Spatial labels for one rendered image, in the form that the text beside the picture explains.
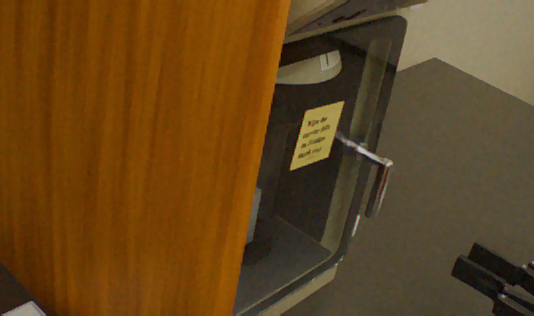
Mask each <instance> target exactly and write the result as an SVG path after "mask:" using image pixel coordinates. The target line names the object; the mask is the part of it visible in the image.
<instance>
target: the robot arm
mask: <svg viewBox="0 0 534 316"><path fill-rule="evenodd" d="M451 276H453V277H455V278H456V279H459V280H460V281H462V282H464V284H466V285H467V284H468V285H469V286H470V287H472V288H474V289H475V290H477V291H479V292H481V294H483V295H486V296H487V297H489V298H490V299H492V300H493V303H494V304H493V309H492V313H493V315H495V316H534V299H533V298H531V297H529V296H528V295H525V294H522V293H520V292H518V291H516V290H513V289H510V288H508V287H507V286H505V285H506V284H507V283H508V284H509V285H512V286H513V287H514V286H515V285H517V284H518V285H519V286H520V287H522V288H523V289H524V290H525V291H527V292H529V293H530V294H531V295H532V296H533V297H534V261H530V262H529V263H528V264H526V265H523V264H520V265H519V264H517V263H515V262H514V261H513V260H512V261H511V260H510V259H508V258H506V257H505V256H504V255H502V254H501V255H500V254H499V253H498V252H496V251H494V250H493V249H491V248H489V247H487V246H485V245H483V244H482V243H481V242H479V241H475V242H474V243H473V245H472V247H471V250H470V252H469V255H468V257H467V258H465V256H463V255H461V254H460V255H458V258H457V260H456V263H455V265H454V268H453V270H452V272H451ZM507 296H508V297H507ZM502 309H503V310H502Z"/></svg>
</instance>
